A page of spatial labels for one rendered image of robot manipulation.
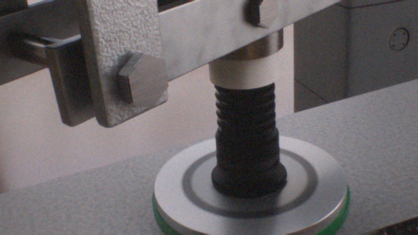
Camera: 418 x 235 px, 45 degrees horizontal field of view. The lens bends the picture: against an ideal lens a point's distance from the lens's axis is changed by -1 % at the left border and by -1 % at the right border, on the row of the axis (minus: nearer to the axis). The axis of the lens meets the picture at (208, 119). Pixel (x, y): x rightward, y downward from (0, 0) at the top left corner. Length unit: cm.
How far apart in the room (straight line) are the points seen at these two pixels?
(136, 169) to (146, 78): 44
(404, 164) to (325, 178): 18
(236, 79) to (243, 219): 14
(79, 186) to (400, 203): 41
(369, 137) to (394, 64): 107
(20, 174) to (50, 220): 190
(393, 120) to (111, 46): 61
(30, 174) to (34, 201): 182
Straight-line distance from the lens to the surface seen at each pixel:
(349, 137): 78
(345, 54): 172
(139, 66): 29
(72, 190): 71
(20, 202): 71
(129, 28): 29
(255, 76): 48
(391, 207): 64
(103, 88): 29
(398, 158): 74
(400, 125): 83
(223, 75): 49
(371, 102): 90
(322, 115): 84
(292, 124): 81
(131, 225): 62
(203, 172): 59
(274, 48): 48
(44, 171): 252
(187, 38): 36
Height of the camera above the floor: 119
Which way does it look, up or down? 26 degrees down
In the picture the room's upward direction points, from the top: 5 degrees counter-clockwise
